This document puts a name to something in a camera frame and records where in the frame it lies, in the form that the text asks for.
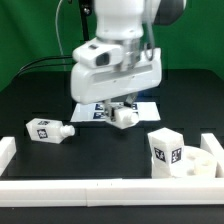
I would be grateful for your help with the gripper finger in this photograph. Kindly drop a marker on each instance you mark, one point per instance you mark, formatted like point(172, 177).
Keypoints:
point(130, 100)
point(109, 110)

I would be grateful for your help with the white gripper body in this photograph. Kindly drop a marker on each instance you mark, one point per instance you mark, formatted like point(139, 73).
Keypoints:
point(90, 85)

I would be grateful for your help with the white round stool seat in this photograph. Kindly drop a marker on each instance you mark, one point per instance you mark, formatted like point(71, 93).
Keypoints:
point(197, 163)

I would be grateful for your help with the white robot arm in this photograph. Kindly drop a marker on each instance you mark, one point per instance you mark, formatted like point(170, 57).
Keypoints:
point(129, 24)

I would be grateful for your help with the white marker sheet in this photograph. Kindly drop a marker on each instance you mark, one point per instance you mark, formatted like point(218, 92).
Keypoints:
point(147, 111)

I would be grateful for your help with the white front fence bar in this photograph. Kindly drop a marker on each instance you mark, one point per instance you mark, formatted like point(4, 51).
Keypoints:
point(111, 192)

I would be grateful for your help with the white fence bar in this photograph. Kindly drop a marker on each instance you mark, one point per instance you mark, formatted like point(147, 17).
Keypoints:
point(7, 151)
point(210, 144)
point(111, 192)

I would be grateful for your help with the white right fence bar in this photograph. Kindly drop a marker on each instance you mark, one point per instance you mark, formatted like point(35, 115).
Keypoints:
point(210, 144)

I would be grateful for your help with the white left fence bar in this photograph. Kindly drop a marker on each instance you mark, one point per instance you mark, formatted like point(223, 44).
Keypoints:
point(7, 151)

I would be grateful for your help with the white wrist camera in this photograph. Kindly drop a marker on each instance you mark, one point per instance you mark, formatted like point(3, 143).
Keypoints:
point(96, 53)

